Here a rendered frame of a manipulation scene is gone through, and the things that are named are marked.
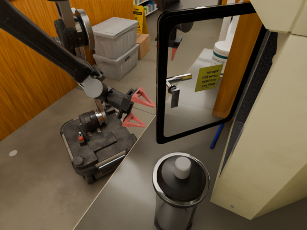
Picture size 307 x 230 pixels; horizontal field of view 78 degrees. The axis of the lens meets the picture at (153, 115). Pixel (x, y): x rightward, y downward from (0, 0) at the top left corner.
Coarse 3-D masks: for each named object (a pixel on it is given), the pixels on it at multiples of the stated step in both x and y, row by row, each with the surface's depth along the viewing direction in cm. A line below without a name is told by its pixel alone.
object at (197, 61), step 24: (192, 24) 40; (216, 24) 42; (240, 24) 45; (168, 48) 41; (192, 48) 44; (216, 48) 46; (240, 48) 50; (168, 72) 45; (192, 72) 48; (216, 72) 52; (240, 72) 56; (168, 96) 51; (192, 96) 54; (216, 96) 59; (168, 120) 57; (192, 120) 62; (216, 120) 67
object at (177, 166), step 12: (180, 156) 37; (168, 168) 35; (180, 168) 32; (192, 168) 35; (168, 180) 34; (180, 180) 34; (192, 180) 34; (204, 180) 35; (168, 192) 33; (180, 192) 32; (192, 192) 32
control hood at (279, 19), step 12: (252, 0) 22; (264, 0) 22; (276, 0) 21; (288, 0) 21; (300, 0) 20; (264, 12) 22; (276, 12) 22; (288, 12) 21; (264, 24) 23; (276, 24) 22; (288, 24) 22
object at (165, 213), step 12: (168, 156) 39; (192, 156) 39; (156, 168) 37; (204, 168) 37; (156, 180) 35; (204, 192) 34; (156, 204) 42; (168, 204) 35; (180, 204) 32; (192, 204) 32; (156, 216) 47; (168, 216) 39; (180, 216) 38; (168, 228) 44; (180, 228) 43
